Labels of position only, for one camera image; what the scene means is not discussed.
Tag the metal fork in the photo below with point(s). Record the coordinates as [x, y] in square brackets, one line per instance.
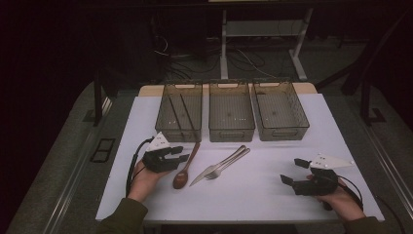
[227, 164]

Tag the black chopstick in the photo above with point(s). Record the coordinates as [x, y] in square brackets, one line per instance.
[189, 115]
[177, 117]

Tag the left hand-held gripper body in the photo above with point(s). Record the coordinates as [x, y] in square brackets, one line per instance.
[157, 161]

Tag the white metal table frame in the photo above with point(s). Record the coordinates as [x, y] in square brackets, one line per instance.
[223, 48]

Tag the brown wooden spoon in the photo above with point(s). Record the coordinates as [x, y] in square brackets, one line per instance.
[186, 167]

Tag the white table mat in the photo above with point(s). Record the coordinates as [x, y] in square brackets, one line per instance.
[246, 201]

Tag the person's left hand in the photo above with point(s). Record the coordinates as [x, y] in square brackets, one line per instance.
[142, 183]

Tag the clear brown plastic bin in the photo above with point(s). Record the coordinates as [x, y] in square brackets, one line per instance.
[231, 112]
[179, 112]
[280, 110]

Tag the black metal stand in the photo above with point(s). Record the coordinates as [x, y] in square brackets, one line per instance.
[366, 104]

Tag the wooden table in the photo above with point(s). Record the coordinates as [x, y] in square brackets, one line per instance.
[149, 90]

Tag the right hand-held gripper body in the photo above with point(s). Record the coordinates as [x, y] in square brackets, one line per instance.
[316, 185]

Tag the person's right hand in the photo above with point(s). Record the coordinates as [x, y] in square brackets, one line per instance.
[344, 201]

